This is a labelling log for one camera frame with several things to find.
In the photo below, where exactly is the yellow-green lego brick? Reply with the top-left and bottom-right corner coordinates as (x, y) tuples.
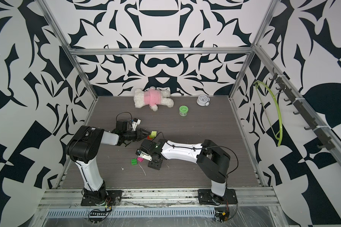
(150, 131), (157, 138)

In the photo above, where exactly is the dark green lego brick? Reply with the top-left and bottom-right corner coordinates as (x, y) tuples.
(131, 159), (137, 166)

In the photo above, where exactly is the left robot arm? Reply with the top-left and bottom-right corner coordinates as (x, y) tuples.
(65, 125), (151, 201)

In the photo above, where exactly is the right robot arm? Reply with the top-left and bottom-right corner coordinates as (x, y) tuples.
(136, 139), (231, 198)

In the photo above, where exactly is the white teddy bear pink shirt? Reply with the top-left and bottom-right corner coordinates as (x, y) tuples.
(134, 87), (174, 111)

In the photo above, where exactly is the green lidded jar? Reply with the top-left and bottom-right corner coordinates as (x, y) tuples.
(179, 106), (188, 117)

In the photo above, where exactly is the white alarm clock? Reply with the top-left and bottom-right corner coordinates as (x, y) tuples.
(197, 95), (210, 107)

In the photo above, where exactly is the green toy bow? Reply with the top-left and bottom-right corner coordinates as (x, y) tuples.
(253, 80), (283, 147)

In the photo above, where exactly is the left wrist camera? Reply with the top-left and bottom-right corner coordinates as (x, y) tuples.
(116, 118), (141, 131)

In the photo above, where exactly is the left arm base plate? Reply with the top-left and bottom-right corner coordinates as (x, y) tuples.
(81, 189), (123, 207)

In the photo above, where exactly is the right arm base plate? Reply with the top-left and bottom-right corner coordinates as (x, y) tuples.
(198, 188), (238, 206)

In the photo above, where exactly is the black connector left cable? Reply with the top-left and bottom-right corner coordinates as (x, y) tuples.
(88, 208), (113, 223)

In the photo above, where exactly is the black connector cable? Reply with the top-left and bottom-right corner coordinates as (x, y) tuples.
(88, 208), (113, 223)
(214, 208), (231, 223)

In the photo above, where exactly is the black connector right cable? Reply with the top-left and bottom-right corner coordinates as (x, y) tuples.
(214, 208), (231, 223)

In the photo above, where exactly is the black wall hook rack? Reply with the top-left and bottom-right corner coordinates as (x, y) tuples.
(270, 68), (336, 151)

